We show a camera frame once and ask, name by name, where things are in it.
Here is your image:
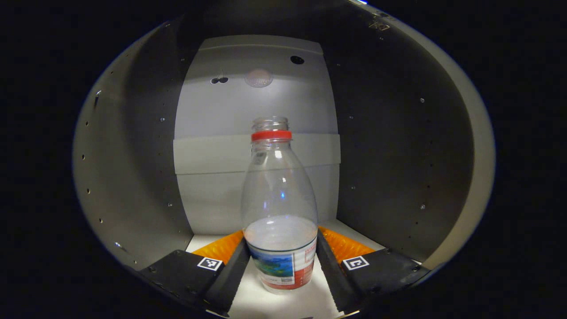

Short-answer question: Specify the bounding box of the clear plastic bottle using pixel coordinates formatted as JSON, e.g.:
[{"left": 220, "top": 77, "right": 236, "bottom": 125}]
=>
[{"left": 241, "top": 116, "right": 318, "bottom": 294}]

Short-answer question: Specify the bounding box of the white cabinet shelf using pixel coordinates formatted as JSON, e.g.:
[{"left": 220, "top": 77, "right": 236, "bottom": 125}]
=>
[{"left": 185, "top": 219, "right": 386, "bottom": 319}]

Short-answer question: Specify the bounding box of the beige cabinet door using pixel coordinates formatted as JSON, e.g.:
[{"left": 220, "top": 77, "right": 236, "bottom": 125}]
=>
[{"left": 368, "top": 9, "right": 496, "bottom": 271}]

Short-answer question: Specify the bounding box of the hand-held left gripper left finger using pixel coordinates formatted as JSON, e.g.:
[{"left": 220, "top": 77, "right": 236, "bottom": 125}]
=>
[{"left": 140, "top": 230, "right": 252, "bottom": 316}]

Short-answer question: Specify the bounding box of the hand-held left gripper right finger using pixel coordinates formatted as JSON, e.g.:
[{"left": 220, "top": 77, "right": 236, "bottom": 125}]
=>
[{"left": 315, "top": 226, "right": 430, "bottom": 313}]

